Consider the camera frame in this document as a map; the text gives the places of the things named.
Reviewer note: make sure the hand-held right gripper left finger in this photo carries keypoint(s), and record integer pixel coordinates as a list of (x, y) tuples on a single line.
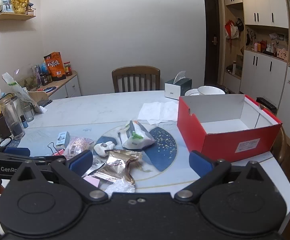
[(81, 161)]

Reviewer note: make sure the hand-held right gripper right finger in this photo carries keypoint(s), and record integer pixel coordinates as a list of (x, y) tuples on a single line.
[(197, 162)]

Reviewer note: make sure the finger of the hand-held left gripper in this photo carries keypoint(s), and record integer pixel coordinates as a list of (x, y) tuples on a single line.
[(47, 158), (17, 152)]

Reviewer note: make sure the pink snack packet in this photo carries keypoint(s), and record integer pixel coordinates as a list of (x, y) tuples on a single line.
[(77, 145)]

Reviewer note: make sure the pink sticky note pad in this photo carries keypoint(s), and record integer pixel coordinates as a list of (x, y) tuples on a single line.
[(92, 181)]

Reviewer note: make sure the small white blue box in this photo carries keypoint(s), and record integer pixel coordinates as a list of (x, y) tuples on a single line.
[(62, 140)]

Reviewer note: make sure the red cardboard shoe box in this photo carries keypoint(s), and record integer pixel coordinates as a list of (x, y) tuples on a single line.
[(217, 142)]

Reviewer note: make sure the gold foil snack packet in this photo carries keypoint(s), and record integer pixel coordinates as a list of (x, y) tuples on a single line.
[(120, 165)]

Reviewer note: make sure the white foam wrap piece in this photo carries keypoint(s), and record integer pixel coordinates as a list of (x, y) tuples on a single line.
[(121, 187)]

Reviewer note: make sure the white green wet wipes pack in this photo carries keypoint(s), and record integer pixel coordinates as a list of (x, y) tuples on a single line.
[(137, 140)]

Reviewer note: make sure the black scissors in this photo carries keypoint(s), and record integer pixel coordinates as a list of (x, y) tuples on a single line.
[(7, 142)]

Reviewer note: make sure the tall clear glass bottle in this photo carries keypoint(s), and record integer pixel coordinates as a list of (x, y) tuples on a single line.
[(12, 120)]

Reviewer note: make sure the small glass cup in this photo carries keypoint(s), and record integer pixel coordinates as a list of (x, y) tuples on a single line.
[(29, 115)]

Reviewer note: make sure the dark wallet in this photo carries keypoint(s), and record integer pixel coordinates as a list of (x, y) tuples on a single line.
[(43, 102)]

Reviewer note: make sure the white green plastic packet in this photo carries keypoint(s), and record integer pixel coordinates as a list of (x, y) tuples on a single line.
[(17, 87)]

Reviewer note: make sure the white paper napkin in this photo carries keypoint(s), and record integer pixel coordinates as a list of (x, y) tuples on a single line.
[(157, 111)]

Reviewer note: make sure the blue round pad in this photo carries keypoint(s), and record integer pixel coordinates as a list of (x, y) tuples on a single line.
[(49, 89)]

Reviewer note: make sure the white sideboard cabinet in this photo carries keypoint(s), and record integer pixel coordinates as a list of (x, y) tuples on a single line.
[(71, 87)]

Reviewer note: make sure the green white tissue box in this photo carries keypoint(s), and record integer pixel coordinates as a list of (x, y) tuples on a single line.
[(174, 90)]

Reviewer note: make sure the wooden round-back dining chair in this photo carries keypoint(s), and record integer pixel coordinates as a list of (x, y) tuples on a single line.
[(280, 145)]

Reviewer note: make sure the black floor rack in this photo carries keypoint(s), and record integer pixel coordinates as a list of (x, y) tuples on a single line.
[(267, 103)]

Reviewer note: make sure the red sauce jar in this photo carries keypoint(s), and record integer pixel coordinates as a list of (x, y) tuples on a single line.
[(68, 69)]

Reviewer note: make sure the orange snack bag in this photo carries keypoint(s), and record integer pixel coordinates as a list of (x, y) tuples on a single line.
[(55, 66)]

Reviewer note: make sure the wooden slatted dining chair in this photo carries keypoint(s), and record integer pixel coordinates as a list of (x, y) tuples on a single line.
[(135, 70)]

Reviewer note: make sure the white base cabinet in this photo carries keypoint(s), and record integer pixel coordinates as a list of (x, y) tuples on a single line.
[(262, 77)]

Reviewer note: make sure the dark wooden door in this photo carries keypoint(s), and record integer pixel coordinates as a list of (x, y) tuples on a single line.
[(211, 42)]

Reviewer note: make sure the red white hanging bag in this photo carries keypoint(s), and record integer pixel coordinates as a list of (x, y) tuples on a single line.
[(231, 31)]

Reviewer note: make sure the pink wooden desk box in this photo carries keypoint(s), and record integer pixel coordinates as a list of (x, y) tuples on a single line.
[(282, 53)]

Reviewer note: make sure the small miniature house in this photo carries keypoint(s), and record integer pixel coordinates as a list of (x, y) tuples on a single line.
[(31, 8)]

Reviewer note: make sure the gold ornament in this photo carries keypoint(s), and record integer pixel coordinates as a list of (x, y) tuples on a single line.
[(21, 1)]

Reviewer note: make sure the wooden wall shelf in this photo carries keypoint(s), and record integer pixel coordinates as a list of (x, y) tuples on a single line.
[(12, 17)]

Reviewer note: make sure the small photo frame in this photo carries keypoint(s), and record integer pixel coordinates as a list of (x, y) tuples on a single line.
[(5, 3)]

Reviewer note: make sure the white wall cabinet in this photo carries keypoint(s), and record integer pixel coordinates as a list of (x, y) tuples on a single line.
[(262, 2)]

